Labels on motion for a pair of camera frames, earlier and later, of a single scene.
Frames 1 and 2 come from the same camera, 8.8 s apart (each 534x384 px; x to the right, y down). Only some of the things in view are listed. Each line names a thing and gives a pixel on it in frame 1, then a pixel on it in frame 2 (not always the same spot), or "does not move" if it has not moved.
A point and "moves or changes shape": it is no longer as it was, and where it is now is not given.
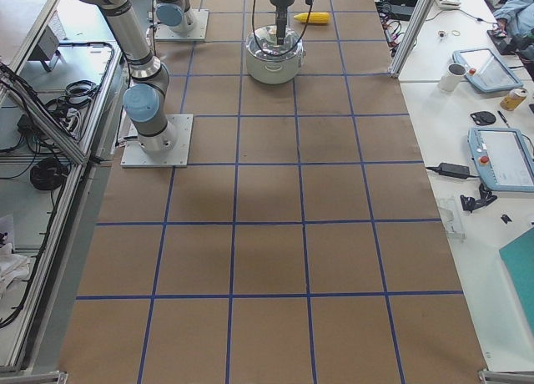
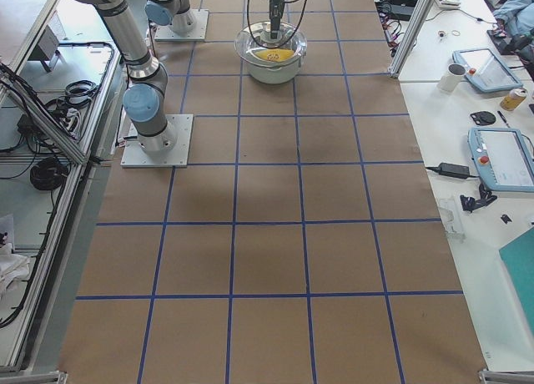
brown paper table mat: x=301 y=244 does not move
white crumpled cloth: x=14 y=268 does not move
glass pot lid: x=261 y=43 moves or changes shape
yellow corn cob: x=315 y=17 → x=274 y=55
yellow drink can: x=516 y=96 does not move
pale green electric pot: x=274 y=72 does not move
